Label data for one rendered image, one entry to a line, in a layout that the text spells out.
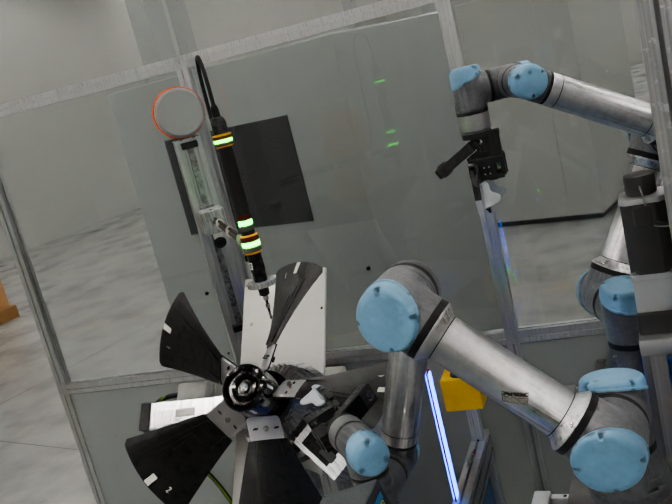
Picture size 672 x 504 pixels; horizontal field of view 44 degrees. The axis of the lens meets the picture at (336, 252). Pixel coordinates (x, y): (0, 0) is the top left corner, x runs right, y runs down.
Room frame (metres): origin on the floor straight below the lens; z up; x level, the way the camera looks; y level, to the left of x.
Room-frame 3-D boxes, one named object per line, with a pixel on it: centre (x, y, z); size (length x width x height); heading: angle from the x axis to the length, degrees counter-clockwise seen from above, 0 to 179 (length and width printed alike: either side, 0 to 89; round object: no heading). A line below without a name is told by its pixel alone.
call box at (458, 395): (2.06, -0.25, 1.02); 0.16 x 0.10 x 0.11; 159
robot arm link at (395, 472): (1.46, 0.03, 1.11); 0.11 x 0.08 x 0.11; 155
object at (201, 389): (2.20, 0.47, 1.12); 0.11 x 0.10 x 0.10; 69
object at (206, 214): (2.52, 0.34, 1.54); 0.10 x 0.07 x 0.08; 14
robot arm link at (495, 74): (1.94, -0.49, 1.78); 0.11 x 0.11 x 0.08; 0
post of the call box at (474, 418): (2.06, -0.25, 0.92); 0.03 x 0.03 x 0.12; 69
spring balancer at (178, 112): (2.61, 0.37, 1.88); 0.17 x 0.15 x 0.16; 69
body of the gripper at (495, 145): (1.96, -0.40, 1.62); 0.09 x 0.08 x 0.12; 69
